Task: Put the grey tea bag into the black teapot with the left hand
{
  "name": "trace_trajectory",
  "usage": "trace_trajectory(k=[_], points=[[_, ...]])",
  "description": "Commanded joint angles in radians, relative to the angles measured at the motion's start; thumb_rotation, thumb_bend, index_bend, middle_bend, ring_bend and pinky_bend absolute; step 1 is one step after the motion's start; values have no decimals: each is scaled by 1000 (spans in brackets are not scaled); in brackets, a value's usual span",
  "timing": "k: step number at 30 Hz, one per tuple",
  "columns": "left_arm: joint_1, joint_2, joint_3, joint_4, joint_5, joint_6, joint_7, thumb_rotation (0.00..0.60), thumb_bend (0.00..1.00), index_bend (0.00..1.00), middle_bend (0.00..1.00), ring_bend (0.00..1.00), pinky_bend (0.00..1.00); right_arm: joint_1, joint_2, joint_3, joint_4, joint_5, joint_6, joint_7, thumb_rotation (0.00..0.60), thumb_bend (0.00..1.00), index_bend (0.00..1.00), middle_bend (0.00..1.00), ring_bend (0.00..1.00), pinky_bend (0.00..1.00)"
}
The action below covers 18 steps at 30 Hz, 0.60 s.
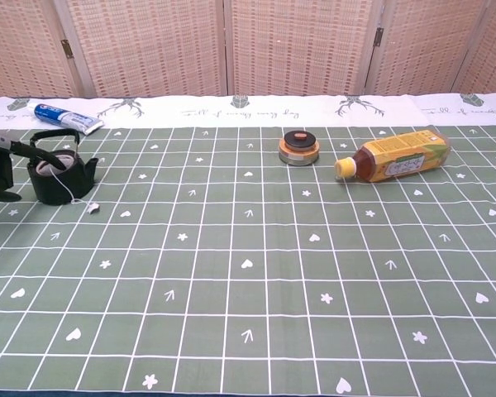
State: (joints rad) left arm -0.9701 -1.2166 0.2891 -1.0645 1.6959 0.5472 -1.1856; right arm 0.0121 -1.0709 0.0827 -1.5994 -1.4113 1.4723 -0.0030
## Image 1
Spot bamboo folding screen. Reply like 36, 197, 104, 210
0, 0, 496, 101

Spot blue white toothpaste tube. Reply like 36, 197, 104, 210
26, 103, 105, 136

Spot green grid tablecloth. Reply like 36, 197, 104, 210
0, 93, 496, 395

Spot yellow label tea bottle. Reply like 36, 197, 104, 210
334, 128, 452, 184

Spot black cast iron teapot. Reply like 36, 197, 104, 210
26, 128, 100, 206

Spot tea bag with string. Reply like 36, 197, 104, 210
36, 159, 102, 215

